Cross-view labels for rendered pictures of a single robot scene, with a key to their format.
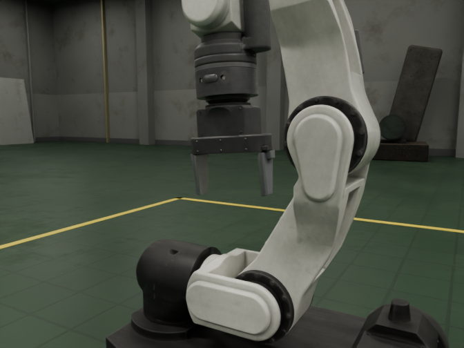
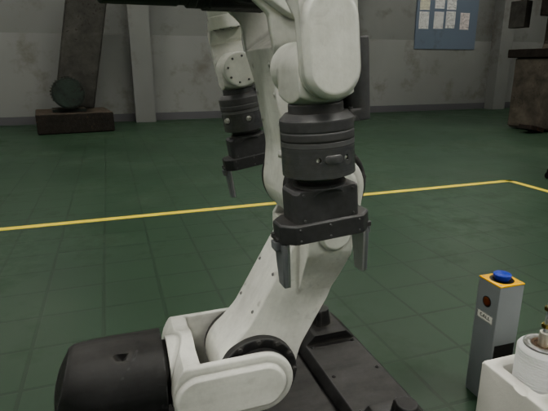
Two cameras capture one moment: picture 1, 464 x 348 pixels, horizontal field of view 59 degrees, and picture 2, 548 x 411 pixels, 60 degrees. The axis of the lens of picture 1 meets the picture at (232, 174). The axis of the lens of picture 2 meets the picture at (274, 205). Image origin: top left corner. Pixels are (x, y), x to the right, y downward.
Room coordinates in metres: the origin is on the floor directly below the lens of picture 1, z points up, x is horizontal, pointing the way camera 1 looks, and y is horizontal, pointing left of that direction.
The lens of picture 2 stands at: (0.26, 0.47, 0.79)
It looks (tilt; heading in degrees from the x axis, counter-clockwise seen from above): 16 degrees down; 311
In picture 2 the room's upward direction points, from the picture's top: straight up
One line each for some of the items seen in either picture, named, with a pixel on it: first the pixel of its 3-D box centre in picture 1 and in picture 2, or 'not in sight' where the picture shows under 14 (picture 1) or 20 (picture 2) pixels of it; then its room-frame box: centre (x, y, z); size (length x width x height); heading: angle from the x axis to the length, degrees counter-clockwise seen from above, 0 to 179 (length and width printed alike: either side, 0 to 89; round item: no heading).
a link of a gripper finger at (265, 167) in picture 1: (268, 172); (362, 245); (0.56, -0.05, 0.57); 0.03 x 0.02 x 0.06; 151
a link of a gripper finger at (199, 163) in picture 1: (198, 173); (280, 263); (0.62, 0.05, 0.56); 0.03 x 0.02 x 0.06; 151
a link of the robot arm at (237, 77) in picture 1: (228, 110); (318, 186); (0.60, 0.00, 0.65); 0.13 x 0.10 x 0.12; 61
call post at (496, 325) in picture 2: not in sight; (492, 338); (0.54, -0.66, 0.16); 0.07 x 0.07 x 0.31; 59
